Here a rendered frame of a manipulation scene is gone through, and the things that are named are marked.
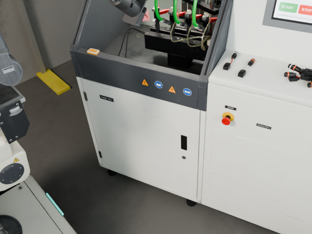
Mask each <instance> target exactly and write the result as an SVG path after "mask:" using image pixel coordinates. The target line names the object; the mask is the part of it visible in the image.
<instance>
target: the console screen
mask: <svg viewBox="0 0 312 234"><path fill-rule="evenodd" d="M262 25H264V26H272V27H277V28H283V29H288V30H294V31H300V32H306V33H312V0H267V3H266V9H265V13H264V18H263V23H262Z"/></svg>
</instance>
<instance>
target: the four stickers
mask: <svg viewBox="0 0 312 234"><path fill-rule="evenodd" d="M140 79H141V84H142V85H145V86H149V81H148V79H145V78H140ZM154 82H155V87H156V88H160V89H163V83H162V82H160V81H156V80H154ZM168 91H169V92H172V93H176V86H173V85H169V84H168ZM183 95H187V96H190V97H191V95H192V90H191V89H188V88H184V87H183Z"/></svg>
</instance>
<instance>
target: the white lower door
mask: <svg viewBox="0 0 312 234"><path fill-rule="evenodd" d="M81 81H82V85H83V89H84V92H83V93H84V98H85V100H86V101H87V104H88V108H89V112H90V116H91V120H92V124H93V128H94V132H95V136H96V140H97V144H98V148H99V151H98V152H99V156H100V158H101V159H102V163H103V164H104V165H107V166H110V167H112V168H115V169H118V170H120V171H123V172H126V173H128V174H131V175H134V176H137V177H139V178H142V179H145V180H147V181H150V182H153V183H155V184H158V185H161V186H163V187H166V188H169V189H171V190H174V191H177V192H179V193H182V194H185V195H188V196H190V197H193V198H197V189H198V166H199V144H200V121H201V110H198V109H193V108H190V107H187V106H183V105H179V104H175V103H172V102H168V101H164V100H161V99H158V98H154V97H149V96H146V95H143V94H139V93H135V92H132V91H128V90H124V89H120V88H117V87H114V86H110V85H106V84H102V83H99V82H95V81H91V80H88V79H84V78H81Z"/></svg>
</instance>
